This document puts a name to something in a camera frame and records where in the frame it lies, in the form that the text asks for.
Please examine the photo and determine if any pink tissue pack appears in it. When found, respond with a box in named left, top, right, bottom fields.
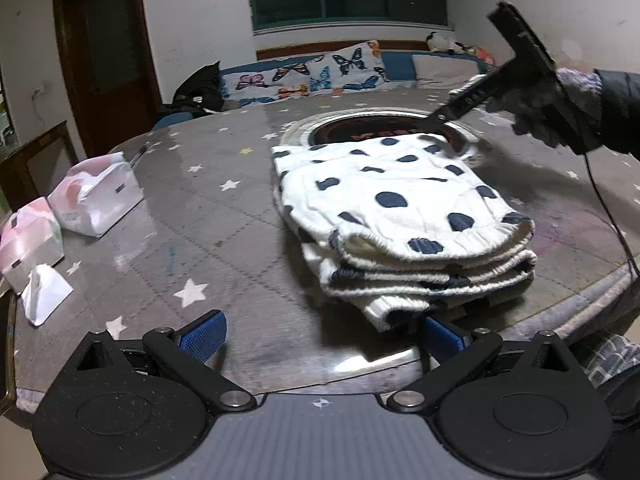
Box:
left=0, top=197, right=66, bottom=296

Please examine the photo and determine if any white crumpled tissue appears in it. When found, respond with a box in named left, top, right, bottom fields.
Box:
left=20, top=264, right=74, bottom=327

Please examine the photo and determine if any blue chair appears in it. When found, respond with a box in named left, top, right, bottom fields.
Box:
left=152, top=109, right=207, bottom=132

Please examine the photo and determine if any round table burner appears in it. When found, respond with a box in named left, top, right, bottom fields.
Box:
left=280, top=110, right=482, bottom=150

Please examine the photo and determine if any white sofa pillow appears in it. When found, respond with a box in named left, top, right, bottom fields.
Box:
left=412, top=52, right=484, bottom=90

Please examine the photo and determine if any person's right hand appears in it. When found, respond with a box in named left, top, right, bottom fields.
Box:
left=486, top=67, right=604, bottom=156

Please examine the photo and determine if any person's plaid clothing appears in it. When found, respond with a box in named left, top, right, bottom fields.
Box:
left=582, top=332, right=640, bottom=423

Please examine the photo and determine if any white polka dot garment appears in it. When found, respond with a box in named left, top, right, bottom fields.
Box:
left=270, top=132, right=539, bottom=332

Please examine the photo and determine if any black cable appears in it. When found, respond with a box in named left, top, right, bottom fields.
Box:
left=583, top=152, right=640, bottom=279

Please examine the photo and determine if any wooden chair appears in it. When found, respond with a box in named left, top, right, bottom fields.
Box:
left=0, top=120, right=81, bottom=212

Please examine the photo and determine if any dark wooden door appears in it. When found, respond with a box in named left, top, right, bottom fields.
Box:
left=52, top=0, right=164, bottom=159

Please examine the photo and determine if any wooden sofa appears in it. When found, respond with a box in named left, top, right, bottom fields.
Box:
left=217, top=39, right=501, bottom=109

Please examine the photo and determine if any black backpack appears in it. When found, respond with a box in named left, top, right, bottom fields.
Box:
left=172, top=61, right=224, bottom=114

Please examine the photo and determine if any person's right forearm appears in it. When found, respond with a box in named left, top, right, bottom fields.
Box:
left=595, top=69, right=640, bottom=157

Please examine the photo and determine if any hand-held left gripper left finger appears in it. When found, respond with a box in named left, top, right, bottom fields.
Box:
left=70, top=310, right=257, bottom=413

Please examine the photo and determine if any colourful plush toy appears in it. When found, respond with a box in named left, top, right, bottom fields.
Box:
left=453, top=40, right=497, bottom=67

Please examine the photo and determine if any butterfly print sofa cover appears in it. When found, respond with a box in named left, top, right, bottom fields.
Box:
left=220, top=41, right=390, bottom=107

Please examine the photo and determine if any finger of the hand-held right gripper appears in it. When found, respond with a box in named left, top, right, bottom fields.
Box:
left=424, top=74, right=504, bottom=135

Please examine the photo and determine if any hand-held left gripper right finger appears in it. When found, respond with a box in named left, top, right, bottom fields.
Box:
left=387, top=315, right=588, bottom=417

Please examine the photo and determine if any grey star-print tablecloth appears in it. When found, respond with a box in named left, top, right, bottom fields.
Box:
left=10, top=87, right=640, bottom=413

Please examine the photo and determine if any penguin plush toy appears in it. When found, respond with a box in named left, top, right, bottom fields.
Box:
left=425, top=30, right=457, bottom=54

